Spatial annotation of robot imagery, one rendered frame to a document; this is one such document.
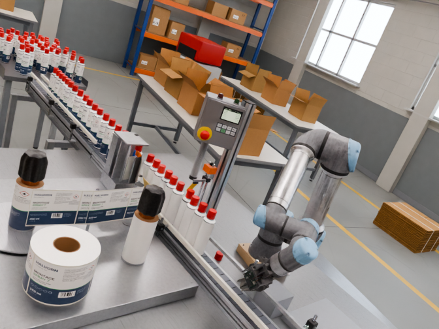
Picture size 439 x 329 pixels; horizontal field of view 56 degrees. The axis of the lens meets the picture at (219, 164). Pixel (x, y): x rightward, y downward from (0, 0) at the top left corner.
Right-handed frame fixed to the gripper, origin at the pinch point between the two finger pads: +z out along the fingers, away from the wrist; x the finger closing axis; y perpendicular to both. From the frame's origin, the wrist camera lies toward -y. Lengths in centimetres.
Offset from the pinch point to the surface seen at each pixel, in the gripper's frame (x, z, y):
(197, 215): -32.1, 6.7, 3.1
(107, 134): -103, 51, 2
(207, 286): -5.5, 12.2, 6.0
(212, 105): -67, -20, -1
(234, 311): 7.0, 3.2, 6.1
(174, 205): -43.1, 19.4, 1.9
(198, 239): -23.9, 11.8, 2.4
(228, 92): -194, 93, -171
